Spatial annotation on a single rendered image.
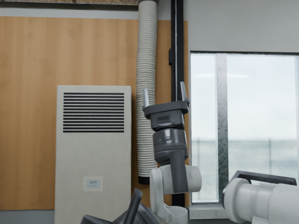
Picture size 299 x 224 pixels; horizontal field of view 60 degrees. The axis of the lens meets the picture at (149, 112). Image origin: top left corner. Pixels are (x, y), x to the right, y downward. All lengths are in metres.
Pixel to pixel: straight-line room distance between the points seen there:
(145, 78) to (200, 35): 0.66
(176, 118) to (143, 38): 1.45
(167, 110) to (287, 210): 0.41
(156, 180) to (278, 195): 0.33
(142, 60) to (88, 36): 0.52
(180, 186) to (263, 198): 0.26
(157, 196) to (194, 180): 0.10
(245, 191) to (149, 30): 1.79
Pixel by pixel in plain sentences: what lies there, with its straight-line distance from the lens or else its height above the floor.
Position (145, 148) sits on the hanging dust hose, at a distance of 1.94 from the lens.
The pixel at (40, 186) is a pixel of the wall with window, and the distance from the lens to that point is 2.29.
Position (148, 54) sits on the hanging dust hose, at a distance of 2.02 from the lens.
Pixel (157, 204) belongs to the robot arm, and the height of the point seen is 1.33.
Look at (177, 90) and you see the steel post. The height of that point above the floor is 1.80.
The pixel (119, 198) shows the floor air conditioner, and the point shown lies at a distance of 1.90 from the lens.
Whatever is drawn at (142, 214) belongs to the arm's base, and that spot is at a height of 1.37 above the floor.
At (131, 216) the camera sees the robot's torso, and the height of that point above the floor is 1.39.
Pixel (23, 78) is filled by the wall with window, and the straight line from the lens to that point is 2.32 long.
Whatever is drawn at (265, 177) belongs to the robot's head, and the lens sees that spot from 0.43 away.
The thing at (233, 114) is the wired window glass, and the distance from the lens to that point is 2.36.
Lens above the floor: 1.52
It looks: 3 degrees up
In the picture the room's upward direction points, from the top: straight up
